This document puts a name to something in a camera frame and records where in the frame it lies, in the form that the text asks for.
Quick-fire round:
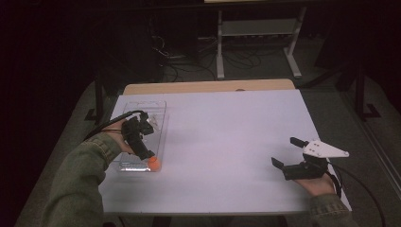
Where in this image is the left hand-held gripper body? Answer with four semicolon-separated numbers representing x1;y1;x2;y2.
120;111;156;149

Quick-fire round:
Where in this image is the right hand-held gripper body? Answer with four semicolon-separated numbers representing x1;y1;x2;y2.
282;139;351;182

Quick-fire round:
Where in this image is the orange ball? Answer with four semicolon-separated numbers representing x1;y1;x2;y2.
147;156;163;172

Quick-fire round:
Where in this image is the clear plastic tray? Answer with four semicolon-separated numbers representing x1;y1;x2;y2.
113;100;170;173

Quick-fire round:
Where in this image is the person's left hand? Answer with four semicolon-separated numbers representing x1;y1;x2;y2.
105;119;137;156

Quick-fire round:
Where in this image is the person's right hand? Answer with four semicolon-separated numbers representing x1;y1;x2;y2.
294;173;337;198

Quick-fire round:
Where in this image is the black metal stand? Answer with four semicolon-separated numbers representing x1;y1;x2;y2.
353;61;382;121
84;67;106;123

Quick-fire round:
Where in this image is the white metal stand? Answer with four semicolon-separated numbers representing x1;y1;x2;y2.
215;6;308;80

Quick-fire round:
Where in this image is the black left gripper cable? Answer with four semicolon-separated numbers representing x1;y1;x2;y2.
82;109;148;142

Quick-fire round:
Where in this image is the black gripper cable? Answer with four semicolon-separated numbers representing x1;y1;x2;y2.
82;109;148;142
325;163;388;227

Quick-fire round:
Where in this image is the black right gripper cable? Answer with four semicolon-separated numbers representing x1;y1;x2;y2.
325;163;388;227

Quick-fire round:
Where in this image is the tangle of floor cables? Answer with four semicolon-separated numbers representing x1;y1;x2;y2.
150;33;263;83

